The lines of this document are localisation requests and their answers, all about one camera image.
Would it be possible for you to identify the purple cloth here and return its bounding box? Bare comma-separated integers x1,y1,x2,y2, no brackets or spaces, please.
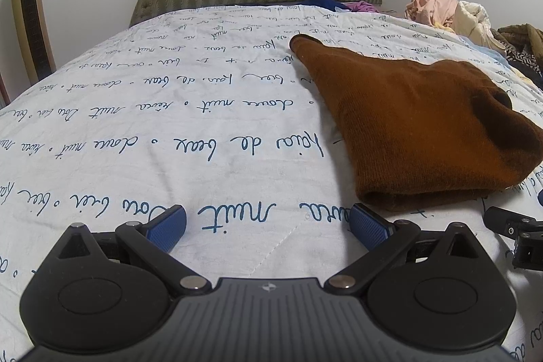
348,1,381,14

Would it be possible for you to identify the dark blue cloth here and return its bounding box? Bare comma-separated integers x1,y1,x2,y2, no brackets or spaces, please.
303,0,354,12

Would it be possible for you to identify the olive green jacket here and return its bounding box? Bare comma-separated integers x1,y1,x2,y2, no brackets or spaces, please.
492,24,543,58

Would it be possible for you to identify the light blue cloth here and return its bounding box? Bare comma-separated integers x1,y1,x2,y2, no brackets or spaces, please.
475,43,510,63

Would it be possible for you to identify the black white patterned cloth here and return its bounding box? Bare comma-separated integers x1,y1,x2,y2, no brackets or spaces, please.
507,50,543,75

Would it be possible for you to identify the white script-printed bedspread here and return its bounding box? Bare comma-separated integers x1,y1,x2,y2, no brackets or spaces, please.
0,1,543,362

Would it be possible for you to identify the pink crumpled cloth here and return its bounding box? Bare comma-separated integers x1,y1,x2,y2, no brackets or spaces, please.
405,0,460,27

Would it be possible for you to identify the gold tower fan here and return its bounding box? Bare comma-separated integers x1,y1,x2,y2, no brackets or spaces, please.
9,0,57,83

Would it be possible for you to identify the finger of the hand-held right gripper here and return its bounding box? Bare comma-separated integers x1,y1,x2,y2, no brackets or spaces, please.
511,231,543,270
484,206,543,239

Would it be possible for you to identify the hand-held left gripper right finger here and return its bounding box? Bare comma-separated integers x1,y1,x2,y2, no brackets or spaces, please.
324,204,489,295

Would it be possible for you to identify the cream crumpled cloth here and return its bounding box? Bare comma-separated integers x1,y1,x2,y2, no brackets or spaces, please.
450,1,496,45

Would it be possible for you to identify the brown knit garment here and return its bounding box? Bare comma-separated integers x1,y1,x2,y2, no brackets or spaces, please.
289,34,543,213

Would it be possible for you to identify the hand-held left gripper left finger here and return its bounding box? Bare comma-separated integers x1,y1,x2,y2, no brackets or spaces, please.
55,205,213,295

